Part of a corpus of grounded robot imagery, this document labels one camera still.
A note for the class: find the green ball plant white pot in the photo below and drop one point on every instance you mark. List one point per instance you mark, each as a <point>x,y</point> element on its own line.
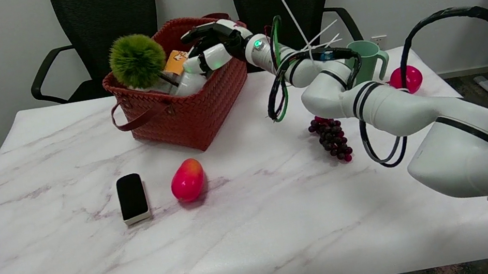
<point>137,60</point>

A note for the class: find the mint green mug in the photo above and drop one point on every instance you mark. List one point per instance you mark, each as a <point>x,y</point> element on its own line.
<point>366,58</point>

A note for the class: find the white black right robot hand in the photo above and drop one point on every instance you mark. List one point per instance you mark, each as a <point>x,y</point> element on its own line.
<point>224,42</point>

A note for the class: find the black whiteboard eraser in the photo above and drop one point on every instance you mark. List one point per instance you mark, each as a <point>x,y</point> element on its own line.
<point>132,196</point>

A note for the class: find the brown woven storage basket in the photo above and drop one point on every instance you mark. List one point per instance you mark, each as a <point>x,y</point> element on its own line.
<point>191,116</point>

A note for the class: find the white wall outlet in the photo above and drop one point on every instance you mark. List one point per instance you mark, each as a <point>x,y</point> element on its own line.
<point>379,39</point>

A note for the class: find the dark red grape bunch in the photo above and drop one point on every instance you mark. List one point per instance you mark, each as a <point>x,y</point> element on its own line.
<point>332,140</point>

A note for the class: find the orange snack box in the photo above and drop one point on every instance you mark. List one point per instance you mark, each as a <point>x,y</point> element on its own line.
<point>176,62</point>

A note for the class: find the pink ball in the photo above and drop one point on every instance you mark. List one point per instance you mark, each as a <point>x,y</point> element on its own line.
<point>411,78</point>

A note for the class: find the red yellow toy mango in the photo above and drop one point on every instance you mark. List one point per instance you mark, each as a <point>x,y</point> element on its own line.
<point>187,180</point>

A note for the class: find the white zip tie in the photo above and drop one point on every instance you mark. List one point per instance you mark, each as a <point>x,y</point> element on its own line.
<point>287,5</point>

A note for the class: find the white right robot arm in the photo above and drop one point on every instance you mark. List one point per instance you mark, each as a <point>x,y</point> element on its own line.
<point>415,107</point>

